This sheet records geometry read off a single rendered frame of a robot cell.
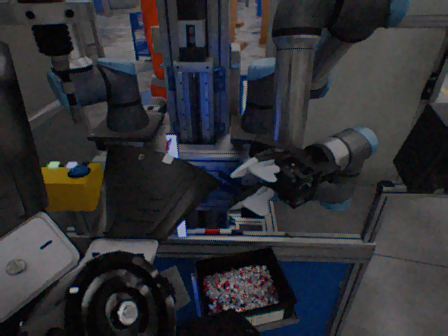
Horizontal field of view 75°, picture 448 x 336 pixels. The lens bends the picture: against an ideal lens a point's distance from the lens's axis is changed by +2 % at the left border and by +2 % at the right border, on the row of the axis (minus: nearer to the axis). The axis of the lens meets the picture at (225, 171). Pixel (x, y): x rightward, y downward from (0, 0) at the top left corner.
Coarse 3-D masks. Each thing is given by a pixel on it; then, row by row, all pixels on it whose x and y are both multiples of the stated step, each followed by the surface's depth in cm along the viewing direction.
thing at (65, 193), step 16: (48, 176) 72; (64, 176) 72; (80, 176) 72; (96, 176) 75; (48, 192) 71; (64, 192) 71; (80, 192) 71; (96, 192) 76; (48, 208) 74; (64, 208) 74; (80, 208) 74
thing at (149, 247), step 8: (96, 240) 39; (104, 240) 39; (112, 240) 39; (120, 240) 39; (128, 240) 39; (136, 240) 39; (144, 240) 39; (152, 240) 39; (96, 248) 38; (104, 248) 38; (112, 248) 38; (120, 248) 38; (128, 248) 38; (136, 248) 38; (144, 248) 38; (152, 248) 38; (88, 256) 37; (152, 256) 37; (80, 264) 36
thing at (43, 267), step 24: (48, 216) 29; (0, 240) 27; (24, 240) 28; (48, 240) 28; (0, 264) 27; (24, 264) 27; (48, 264) 28; (72, 264) 28; (0, 288) 26; (24, 288) 27; (0, 312) 26
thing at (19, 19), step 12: (0, 0) 19; (72, 0) 23; (84, 0) 23; (0, 12) 19; (12, 12) 19; (24, 12) 19; (36, 12) 19; (48, 12) 19; (60, 12) 20; (72, 12) 20; (84, 12) 21; (12, 24) 19; (24, 24) 19; (36, 24) 19
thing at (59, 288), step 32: (96, 256) 27; (128, 256) 29; (64, 288) 24; (96, 288) 26; (128, 288) 28; (160, 288) 31; (32, 320) 25; (64, 320) 22; (96, 320) 24; (160, 320) 29
